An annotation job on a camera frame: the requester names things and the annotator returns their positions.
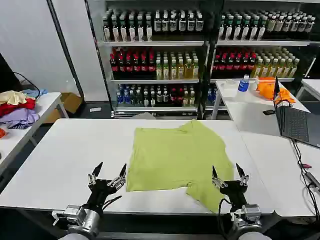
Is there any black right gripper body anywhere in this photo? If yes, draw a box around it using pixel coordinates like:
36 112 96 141
219 179 248 208

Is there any brown cardboard box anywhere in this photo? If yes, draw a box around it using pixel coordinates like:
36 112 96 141
46 92 84 123

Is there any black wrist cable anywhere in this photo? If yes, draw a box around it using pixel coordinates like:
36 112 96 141
101 195 123 210
216 198 238 237

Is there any bottle shelf with tea bottles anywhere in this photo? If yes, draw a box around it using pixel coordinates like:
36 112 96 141
207 0 320 121

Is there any red cloth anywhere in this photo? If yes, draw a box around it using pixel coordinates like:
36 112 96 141
0 98 36 117

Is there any white table with clothes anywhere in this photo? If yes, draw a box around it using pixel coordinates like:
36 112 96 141
0 91 70 173

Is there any bottle shelf with oil bottles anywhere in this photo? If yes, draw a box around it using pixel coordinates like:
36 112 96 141
98 0 210 120

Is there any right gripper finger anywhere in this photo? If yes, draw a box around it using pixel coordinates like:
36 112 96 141
236 163 250 186
211 164 227 188

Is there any grey fabric lump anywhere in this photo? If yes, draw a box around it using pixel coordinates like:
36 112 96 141
131 112 156 121

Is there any light green shirt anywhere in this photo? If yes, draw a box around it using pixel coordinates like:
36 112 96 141
125 119 235 214

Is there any orange cloth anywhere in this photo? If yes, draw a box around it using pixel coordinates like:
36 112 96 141
257 76 296 104

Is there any white side table with laptop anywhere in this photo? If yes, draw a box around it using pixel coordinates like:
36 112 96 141
211 79 312 137

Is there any dark grey laptop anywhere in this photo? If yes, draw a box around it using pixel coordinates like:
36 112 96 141
273 76 320 148

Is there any black monitor cable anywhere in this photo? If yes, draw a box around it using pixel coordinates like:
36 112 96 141
12 71 41 97

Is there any white empty side table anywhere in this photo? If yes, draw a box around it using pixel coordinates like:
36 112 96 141
297 78 320 101

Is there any black laptop cable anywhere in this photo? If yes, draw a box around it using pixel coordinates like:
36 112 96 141
291 138 320 218

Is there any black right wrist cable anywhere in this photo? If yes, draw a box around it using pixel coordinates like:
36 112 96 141
216 198 238 237

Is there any black monitor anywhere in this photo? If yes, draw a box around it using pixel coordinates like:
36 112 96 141
0 52 21 93

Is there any lilac cloth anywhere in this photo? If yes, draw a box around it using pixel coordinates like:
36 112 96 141
0 107 41 130

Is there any pale yellow cloth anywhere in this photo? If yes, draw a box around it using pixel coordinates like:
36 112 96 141
0 90 27 106

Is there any blue label water bottle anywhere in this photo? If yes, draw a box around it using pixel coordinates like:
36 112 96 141
237 74 250 93

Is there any light blue cloth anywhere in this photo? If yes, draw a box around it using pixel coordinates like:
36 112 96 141
22 87 48 99

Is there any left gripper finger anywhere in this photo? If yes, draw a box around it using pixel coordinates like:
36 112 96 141
87 161 104 187
107 163 128 188

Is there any grey power adapter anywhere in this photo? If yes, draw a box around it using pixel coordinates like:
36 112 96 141
306 172 320 191

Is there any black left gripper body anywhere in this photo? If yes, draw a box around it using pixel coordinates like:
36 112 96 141
83 178 118 212

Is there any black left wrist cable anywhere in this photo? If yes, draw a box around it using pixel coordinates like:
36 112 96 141
101 195 123 210

